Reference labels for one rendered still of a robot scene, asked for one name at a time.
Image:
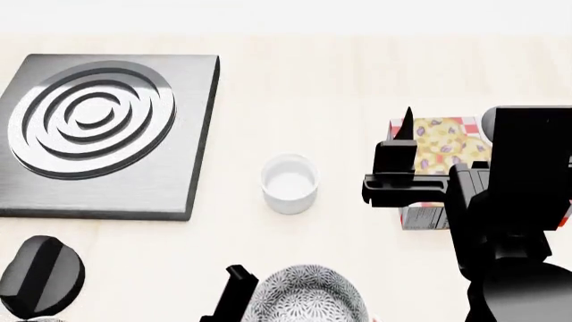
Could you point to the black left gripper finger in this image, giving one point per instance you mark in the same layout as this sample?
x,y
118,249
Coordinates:
x,y
239,288

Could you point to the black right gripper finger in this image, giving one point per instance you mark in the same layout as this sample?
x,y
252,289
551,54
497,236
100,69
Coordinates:
x,y
395,157

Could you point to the black white patterned bowl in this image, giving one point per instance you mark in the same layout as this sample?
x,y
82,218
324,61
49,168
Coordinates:
x,y
308,298

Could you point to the grey square stove plate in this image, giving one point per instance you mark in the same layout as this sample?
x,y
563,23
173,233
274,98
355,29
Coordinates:
x,y
196,134

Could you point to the black round stove knob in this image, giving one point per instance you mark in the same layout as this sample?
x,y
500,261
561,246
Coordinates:
x,y
44,278

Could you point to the silver ringed stove burner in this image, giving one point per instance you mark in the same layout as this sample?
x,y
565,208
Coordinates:
x,y
147,100

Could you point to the red checkered cookie box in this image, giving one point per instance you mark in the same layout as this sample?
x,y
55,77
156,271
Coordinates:
x,y
440,144

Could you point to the white ceramic ramekin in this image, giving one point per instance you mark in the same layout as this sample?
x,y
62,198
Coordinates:
x,y
290,184

